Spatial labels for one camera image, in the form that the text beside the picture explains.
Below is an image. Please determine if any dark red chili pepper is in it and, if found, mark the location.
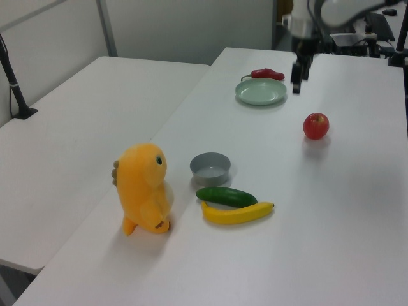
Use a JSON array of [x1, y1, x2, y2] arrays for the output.
[[240, 68, 286, 82]]

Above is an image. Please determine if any black laptop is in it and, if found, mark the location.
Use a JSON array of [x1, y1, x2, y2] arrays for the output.
[[365, 12, 396, 42]]

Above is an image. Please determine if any orange plush bird toy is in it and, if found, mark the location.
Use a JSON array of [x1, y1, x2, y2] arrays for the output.
[[110, 143, 175, 237]]

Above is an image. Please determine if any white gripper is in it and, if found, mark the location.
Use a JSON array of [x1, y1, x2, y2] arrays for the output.
[[291, 18, 320, 94]]

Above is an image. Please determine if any pale green plate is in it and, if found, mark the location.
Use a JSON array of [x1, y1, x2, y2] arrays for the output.
[[235, 78, 288, 106]]

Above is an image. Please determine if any grey electronics box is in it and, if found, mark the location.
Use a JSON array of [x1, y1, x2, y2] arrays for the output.
[[330, 31, 367, 55]]

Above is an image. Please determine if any green cucumber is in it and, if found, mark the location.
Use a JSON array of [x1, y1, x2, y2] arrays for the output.
[[195, 187, 258, 208]]

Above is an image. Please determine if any grey partition post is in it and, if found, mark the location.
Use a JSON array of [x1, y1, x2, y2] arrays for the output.
[[95, 0, 119, 58]]

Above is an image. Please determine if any red apple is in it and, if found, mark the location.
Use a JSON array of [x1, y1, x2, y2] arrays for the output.
[[302, 112, 330, 140]]

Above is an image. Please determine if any white folding table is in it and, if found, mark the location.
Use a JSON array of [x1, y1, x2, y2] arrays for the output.
[[0, 56, 211, 277]]

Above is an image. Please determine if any black pole with base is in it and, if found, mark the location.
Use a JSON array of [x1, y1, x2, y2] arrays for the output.
[[0, 33, 38, 120]]

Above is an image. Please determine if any black stand with red ring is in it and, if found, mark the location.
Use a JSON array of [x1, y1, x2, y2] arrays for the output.
[[364, 24, 379, 59]]

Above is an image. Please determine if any yellow banana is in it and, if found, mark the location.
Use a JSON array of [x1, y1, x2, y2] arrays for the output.
[[201, 200, 276, 226]]

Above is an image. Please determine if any black stand with flat foot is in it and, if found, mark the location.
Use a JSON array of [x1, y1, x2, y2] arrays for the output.
[[387, 17, 408, 68]]

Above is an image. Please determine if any grey round bowl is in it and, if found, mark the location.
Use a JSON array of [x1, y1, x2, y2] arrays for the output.
[[189, 152, 231, 187]]

